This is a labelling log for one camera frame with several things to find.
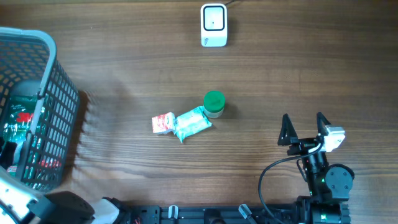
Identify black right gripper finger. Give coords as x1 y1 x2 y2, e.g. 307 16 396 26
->
277 114 299 146
317 112 331 136

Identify green 3M gloves packet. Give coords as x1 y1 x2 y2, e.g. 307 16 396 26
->
2 95 37 177

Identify green lidded plastic jar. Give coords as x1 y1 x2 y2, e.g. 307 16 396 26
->
203 90 226 118

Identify teal white wipes packet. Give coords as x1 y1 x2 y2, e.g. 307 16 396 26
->
174 106 212 143

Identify red white small packet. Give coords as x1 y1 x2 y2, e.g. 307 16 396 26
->
152 112 175 134

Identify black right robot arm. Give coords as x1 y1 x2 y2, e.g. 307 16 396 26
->
277 112 354 224

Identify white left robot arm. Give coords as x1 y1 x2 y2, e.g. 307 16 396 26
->
1 139 132 224

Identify white barcode scanner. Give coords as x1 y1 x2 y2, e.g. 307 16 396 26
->
200 3 228 47

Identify grey plastic shopping basket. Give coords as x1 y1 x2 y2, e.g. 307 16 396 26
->
1 27 80 192

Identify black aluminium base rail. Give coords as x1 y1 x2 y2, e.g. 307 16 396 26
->
126 204 307 224

